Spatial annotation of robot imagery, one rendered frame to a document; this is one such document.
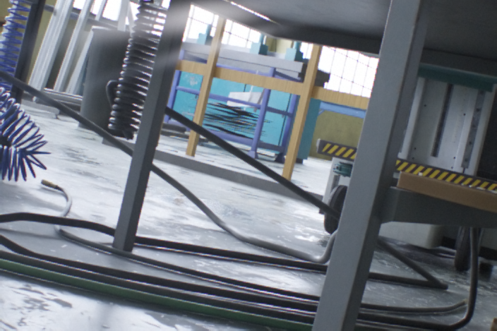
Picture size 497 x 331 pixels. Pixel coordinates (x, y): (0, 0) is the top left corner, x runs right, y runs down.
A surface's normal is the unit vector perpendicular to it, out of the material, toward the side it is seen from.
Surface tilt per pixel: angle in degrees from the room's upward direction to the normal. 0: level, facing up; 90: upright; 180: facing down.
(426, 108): 90
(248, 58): 90
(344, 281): 90
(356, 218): 90
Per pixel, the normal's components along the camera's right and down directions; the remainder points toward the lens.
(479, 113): -0.40, -0.07
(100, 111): -0.15, 0.07
